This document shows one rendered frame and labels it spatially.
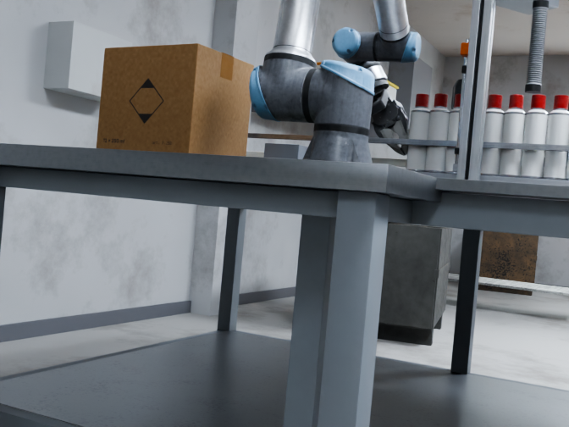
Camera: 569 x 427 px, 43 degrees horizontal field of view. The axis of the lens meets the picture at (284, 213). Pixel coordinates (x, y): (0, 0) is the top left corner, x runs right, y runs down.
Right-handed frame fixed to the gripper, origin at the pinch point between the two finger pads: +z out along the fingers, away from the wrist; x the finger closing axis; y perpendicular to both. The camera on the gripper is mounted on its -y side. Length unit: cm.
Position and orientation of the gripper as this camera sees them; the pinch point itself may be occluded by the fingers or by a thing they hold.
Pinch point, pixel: (402, 150)
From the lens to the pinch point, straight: 193.5
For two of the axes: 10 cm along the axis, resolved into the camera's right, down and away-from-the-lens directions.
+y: 4.4, 0.3, 9.0
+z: 3.7, 9.0, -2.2
